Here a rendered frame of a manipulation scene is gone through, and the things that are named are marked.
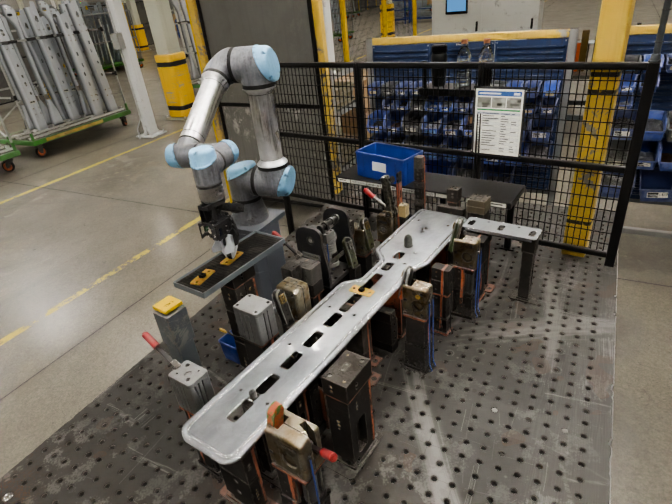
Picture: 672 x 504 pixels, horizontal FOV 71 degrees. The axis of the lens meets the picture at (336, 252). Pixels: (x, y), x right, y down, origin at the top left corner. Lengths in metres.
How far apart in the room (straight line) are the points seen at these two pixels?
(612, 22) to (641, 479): 1.81
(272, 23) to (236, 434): 3.33
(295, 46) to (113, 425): 3.01
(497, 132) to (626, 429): 1.48
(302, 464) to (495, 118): 1.67
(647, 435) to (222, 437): 2.00
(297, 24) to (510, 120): 2.14
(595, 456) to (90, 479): 1.45
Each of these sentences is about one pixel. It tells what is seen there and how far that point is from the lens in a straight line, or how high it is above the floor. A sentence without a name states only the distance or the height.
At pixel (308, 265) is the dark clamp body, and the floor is 1.08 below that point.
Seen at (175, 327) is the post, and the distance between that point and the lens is 1.43.
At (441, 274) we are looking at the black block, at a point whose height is 0.97.
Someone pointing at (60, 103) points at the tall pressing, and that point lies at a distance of 9.55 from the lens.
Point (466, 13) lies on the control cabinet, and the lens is 8.39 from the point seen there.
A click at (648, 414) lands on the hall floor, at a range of 2.78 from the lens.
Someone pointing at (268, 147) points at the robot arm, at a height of 1.41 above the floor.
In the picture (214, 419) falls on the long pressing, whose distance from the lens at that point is 1.27.
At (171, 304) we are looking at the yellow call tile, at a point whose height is 1.16.
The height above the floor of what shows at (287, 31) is 1.61.
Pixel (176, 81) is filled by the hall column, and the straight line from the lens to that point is 9.22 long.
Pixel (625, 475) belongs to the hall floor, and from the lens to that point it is 2.50.
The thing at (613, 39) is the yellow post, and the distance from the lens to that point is 2.16.
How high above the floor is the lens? 1.90
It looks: 30 degrees down
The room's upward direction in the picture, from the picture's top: 6 degrees counter-clockwise
